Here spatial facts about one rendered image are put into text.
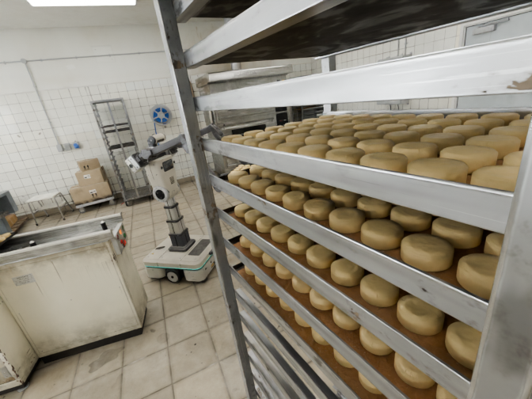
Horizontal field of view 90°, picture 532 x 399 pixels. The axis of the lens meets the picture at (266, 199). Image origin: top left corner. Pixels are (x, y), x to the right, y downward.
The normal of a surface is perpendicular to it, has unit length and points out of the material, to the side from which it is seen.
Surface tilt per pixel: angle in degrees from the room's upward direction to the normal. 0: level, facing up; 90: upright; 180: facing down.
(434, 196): 90
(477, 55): 90
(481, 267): 0
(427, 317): 0
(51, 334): 90
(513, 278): 90
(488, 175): 0
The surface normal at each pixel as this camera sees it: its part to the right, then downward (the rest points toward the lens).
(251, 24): -0.83, 0.30
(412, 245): -0.13, -0.92
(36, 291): 0.27, 0.33
